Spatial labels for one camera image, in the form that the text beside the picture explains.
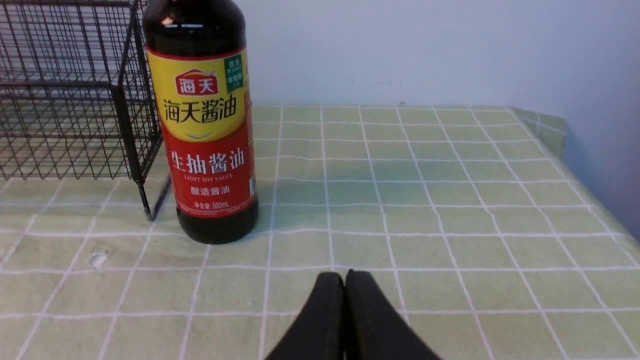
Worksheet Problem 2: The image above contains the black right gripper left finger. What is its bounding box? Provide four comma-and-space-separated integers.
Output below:
267, 272, 346, 360

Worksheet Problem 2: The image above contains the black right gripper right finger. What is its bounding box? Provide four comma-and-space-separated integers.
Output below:
345, 269, 440, 360

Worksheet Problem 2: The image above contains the red label soy sauce bottle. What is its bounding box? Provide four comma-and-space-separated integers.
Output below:
142, 0, 259, 245

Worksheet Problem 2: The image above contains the green checkered tablecloth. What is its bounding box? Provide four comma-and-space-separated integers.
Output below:
1, 105, 639, 360

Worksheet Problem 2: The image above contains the black wire mesh shelf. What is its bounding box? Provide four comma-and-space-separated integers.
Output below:
0, 0, 171, 221

